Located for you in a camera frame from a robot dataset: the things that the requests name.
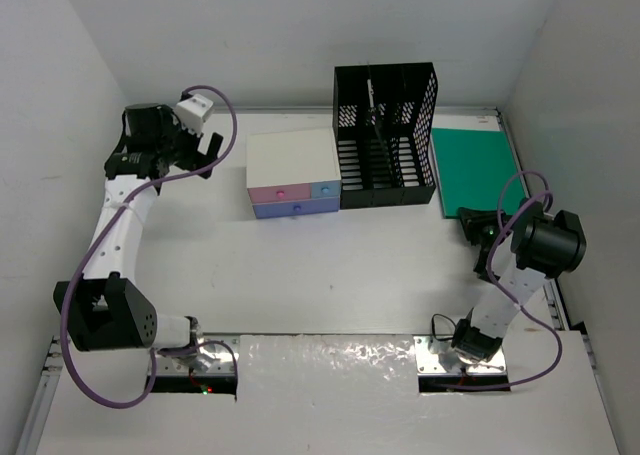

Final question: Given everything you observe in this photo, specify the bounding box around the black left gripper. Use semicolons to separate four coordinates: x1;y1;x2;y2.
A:
156;106;221;178

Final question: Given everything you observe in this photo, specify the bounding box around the green folder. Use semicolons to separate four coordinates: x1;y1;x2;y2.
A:
432;128;525;219

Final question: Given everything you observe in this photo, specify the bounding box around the pink drawer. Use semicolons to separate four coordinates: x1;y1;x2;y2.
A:
248;183;311;204

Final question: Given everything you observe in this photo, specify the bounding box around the purple bottom drawer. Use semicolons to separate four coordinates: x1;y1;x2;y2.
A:
253;197;340;219

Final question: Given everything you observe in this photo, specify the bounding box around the light blue small drawer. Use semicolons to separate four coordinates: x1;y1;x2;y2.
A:
311;180;341;199

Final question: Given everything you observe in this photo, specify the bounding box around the black board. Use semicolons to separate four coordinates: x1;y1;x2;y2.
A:
366;64;396;186

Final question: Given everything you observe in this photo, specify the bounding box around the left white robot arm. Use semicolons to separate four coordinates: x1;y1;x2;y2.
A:
67;95;223;352

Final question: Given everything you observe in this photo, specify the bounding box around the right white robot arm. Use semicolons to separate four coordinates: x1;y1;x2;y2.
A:
451;202;587;362

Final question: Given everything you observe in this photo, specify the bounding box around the white drawer cabinet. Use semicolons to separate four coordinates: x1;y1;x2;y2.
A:
246;128;339;188

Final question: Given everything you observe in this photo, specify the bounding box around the black mesh file organizer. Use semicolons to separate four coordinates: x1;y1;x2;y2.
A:
333;62;438;210

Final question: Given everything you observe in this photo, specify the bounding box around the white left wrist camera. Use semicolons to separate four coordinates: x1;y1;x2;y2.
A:
174;94;214;135

